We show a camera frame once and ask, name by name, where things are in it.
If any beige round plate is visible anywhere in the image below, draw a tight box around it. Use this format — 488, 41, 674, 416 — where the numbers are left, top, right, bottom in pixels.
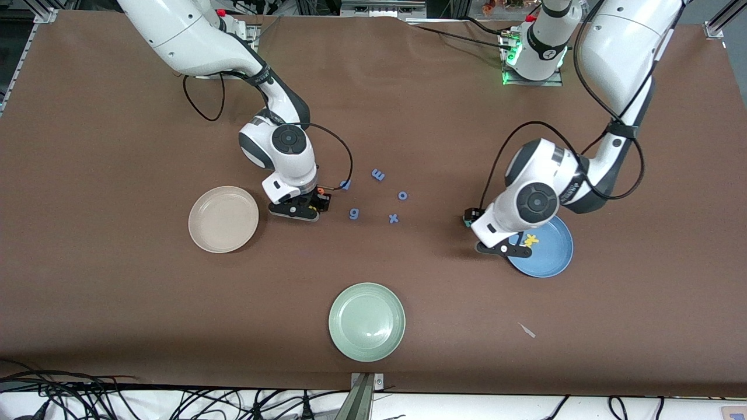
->
188, 185, 260, 254

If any blue round plate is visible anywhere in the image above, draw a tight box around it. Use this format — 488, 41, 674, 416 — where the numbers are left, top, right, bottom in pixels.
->
507, 215, 574, 278

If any pale green round plate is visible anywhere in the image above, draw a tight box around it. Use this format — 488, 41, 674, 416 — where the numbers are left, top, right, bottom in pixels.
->
328, 282, 406, 363

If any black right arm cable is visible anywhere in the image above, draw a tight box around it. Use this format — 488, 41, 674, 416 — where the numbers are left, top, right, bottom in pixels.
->
182, 73, 354, 190

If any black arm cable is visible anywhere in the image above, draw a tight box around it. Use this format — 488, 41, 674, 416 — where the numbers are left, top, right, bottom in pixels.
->
182, 73, 354, 190
479, 0, 683, 218

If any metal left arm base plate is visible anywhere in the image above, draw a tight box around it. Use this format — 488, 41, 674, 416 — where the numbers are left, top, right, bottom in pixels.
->
503, 29, 564, 87

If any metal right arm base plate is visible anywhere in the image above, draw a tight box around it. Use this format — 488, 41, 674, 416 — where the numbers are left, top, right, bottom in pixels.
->
236, 17, 261, 56

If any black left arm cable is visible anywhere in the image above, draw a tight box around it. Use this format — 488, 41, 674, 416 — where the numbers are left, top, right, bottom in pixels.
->
479, 0, 683, 218

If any black cable on tabletop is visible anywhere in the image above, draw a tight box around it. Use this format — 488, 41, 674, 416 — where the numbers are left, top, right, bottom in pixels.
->
409, 16, 514, 53

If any aluminium frame profile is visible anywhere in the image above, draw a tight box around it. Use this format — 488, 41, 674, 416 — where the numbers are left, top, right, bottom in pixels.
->
340, 0, 427, 18

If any tangled black cable bundle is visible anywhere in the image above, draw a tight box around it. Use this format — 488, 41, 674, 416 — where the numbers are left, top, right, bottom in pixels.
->
0, 359, 351, 420

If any aluminium table edge rail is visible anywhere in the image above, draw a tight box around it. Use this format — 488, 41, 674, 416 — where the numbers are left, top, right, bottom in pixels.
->
0, 23, 31, 117

